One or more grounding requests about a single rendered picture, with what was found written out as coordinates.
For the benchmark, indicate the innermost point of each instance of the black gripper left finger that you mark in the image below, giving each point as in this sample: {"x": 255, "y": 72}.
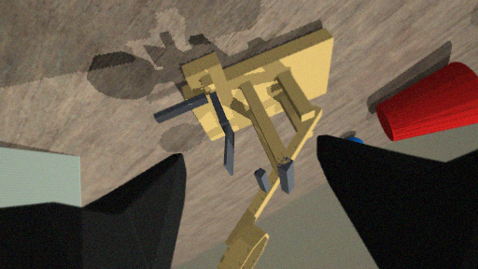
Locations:
{"x": 134, "y": 226}

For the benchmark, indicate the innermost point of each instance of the blue ball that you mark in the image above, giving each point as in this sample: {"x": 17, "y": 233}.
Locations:
{"x": 355, "y": 139}

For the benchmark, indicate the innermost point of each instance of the red cup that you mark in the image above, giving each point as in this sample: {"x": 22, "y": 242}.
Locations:
{"x": 443, "y": 100}

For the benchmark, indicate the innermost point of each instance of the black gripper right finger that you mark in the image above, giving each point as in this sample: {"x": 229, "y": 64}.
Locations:
{"x": 410, "y": 212}

